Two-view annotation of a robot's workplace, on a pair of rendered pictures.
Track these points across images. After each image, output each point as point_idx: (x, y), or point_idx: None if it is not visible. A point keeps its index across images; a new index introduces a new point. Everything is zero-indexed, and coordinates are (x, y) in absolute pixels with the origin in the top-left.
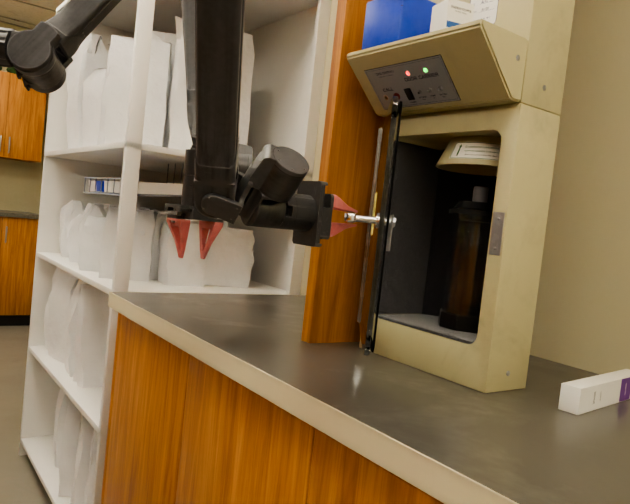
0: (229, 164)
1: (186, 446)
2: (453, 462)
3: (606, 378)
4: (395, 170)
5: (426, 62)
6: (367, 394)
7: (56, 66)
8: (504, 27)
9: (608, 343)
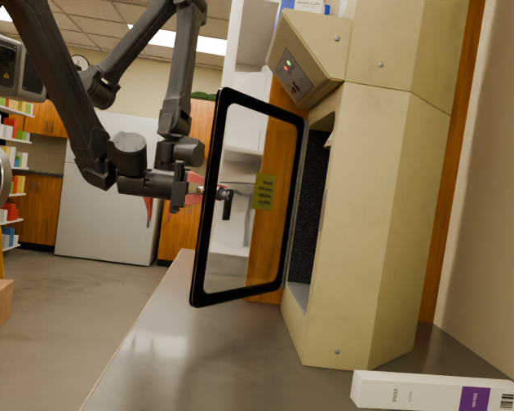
0: (85, 146)
1: None
2: (100, 400)
3: (437, 380)
4: (310, 156)
5: (285, 55)
6: (180, 340)
7: (101, 91)
8: (347, 12)
9: None
